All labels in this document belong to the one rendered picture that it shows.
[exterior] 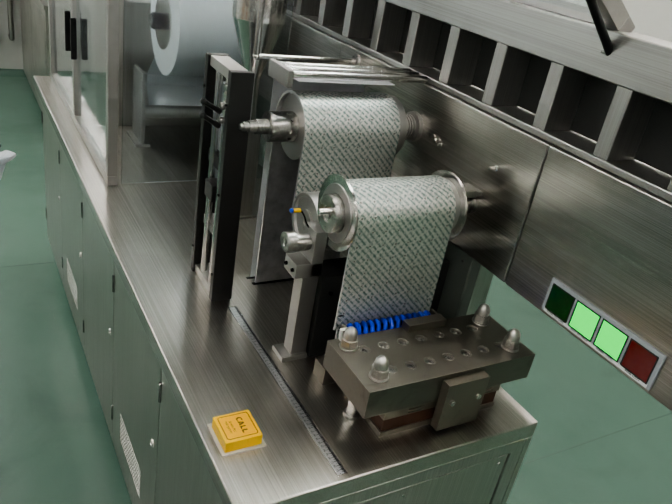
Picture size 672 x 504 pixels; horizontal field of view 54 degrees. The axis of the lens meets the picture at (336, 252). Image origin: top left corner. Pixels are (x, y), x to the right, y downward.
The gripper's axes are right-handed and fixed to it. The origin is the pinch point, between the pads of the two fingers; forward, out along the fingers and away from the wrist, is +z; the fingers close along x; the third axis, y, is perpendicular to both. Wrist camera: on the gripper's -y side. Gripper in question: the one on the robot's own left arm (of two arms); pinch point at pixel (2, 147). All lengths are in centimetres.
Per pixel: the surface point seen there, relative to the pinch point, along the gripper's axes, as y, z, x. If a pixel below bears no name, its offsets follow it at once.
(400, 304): 7, 31, 80
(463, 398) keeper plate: 12, 20, 100
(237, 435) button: 22, -9, 70
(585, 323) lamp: -10, 28, 112
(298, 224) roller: 1, 31, 53
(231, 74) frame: -24.5, 25.9, 31.5
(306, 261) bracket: 2, 19, 61
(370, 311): 8, 25, 76
